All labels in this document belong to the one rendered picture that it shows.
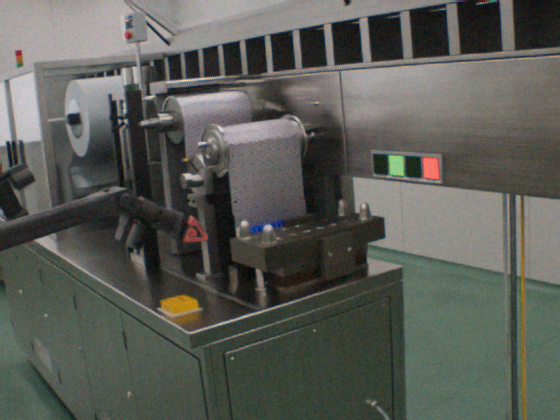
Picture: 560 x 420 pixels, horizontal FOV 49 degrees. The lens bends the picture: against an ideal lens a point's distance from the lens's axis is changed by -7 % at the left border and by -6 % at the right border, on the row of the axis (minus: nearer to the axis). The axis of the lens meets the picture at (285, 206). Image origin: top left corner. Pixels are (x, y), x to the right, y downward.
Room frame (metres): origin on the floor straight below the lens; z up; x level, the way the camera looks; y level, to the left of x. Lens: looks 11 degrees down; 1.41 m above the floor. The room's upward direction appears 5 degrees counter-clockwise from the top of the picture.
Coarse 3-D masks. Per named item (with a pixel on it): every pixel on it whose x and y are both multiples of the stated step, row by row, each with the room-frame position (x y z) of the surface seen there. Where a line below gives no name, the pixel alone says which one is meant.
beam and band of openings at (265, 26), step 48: (336, 0) 1.82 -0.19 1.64; (384, 0) 1.67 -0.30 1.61; (432, 0) 1.53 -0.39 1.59; (480, 0) 1.45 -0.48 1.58; (528, 0) 1.39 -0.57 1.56; (144, 48) 2.91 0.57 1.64; (192, 48) 2.53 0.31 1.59; (240, 48) 2.25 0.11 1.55; (288, 48) 2.14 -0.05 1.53; (336, 48) 1.86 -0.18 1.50; (384, 48) 1.76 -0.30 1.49; (432, 48) 1.64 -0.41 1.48; (480, 48) 1.51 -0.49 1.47; (528, 48) 1.38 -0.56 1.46
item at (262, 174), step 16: (240, 144) 1.74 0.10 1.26; (256, 144) 1.77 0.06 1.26; (272, 144) 1.80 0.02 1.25; (288, 144) 1.83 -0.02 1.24; (240, 160) 1.74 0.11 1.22; (256, 160) 1.76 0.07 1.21; (272, 160) 1.79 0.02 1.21; (288, 160) 1.82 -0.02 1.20; (240, 176) 1.73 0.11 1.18; (256, 176) 1.76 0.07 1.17; (272, 176) 1.79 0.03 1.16; (288, 176) 1.82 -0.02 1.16; (240, 192) 1.73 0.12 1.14; (256, 192) 1.76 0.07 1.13; (272, 192) 1.79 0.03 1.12; (288, 192) 1.82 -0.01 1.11; (240, 208) 1.73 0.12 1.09; (256, 208) 1.76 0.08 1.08
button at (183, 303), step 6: (162, 300) 1.51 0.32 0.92; (168, 300) 1.50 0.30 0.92; (174, 300) 1.50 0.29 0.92; (180, 300) 1.50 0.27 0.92; (186, 300) 1.49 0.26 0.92; (192, 300) 1.49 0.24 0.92; (162, 306) 1.50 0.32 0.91; (168, 306) 1.47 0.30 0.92; (174, 306) 1.46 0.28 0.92; (180, 306) 1.46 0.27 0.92; (186, 306) 1.47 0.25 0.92; (192, 306) 1.48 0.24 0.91; (174, 312) 1.45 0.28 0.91; (180, 312) 1.46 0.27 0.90
